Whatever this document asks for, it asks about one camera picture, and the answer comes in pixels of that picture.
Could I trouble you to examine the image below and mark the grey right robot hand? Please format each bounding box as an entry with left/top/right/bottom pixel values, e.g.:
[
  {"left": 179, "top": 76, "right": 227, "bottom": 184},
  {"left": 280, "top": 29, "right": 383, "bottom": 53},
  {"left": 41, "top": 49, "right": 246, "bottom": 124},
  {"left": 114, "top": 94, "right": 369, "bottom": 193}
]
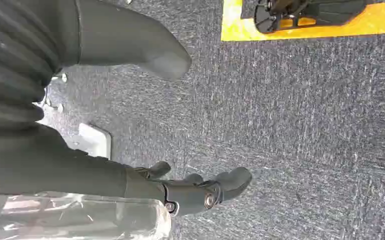
[{"left": 0, "top": 0, "right": 254, "bottom": 218}]

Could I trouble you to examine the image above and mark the shiny steel bench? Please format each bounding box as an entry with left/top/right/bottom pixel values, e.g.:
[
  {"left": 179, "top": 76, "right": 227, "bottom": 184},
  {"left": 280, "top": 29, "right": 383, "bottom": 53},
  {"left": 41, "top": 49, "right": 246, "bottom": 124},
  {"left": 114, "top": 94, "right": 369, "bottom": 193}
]
[{"left": 0, "top": 184, "right": 173, "bottom": 240}]

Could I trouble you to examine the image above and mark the small silver bolt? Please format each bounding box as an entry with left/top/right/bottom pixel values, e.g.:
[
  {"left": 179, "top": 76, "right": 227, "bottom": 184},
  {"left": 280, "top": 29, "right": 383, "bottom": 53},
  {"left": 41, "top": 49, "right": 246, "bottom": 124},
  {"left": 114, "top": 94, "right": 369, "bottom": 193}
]
[{"left": 51, "top": 72, "right": 69, "bottom": 84}]

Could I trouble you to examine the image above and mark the ribbed grey right arm sleeve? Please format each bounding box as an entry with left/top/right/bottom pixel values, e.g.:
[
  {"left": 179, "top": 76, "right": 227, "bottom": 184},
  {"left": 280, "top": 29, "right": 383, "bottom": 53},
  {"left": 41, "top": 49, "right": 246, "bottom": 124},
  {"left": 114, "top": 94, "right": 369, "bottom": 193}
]
[{"left": 0, "top": 0, "right": 82, "bottom": 135}]

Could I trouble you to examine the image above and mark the black robot foot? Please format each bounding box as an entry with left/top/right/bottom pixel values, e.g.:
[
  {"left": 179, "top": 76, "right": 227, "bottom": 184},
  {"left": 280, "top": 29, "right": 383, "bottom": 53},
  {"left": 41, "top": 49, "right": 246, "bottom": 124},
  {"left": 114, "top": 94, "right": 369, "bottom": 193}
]
[{"left": 253, "top": 0, "right": 370, "bottom": 35}]

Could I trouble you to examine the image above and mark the yellow floor tape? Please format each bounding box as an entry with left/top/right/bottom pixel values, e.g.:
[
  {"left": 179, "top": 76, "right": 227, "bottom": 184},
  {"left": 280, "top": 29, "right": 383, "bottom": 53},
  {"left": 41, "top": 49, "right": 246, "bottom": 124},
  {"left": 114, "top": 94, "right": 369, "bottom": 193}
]
[{"left": 220, "top": 0, "right": 385, "bottom": 43}]

